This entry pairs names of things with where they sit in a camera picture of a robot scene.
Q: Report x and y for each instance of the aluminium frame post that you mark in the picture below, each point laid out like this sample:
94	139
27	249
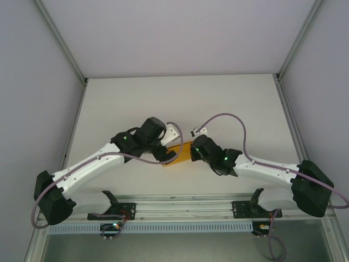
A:
299	41
65	46

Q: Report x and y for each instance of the yellow cardboard box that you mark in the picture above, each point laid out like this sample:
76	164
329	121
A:
185	152

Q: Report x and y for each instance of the black connector board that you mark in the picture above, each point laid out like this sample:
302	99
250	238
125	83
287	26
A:
110	226
260	227

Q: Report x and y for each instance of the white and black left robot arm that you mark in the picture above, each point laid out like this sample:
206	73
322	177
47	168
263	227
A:
87	166

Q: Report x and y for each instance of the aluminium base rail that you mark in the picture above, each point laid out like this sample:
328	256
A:
177	207

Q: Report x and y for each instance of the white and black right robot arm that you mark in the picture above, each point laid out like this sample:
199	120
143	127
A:
261	167

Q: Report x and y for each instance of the aluminium frame leg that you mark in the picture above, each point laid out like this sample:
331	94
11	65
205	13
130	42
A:
338	245
34	245

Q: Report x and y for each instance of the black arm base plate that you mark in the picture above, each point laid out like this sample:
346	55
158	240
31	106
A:
241	208
128	211

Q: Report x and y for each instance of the aluminium table side rail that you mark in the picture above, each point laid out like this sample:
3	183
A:
75	120
292	122

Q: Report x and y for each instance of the grey metal tray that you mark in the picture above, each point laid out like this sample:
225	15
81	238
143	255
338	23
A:
177	248

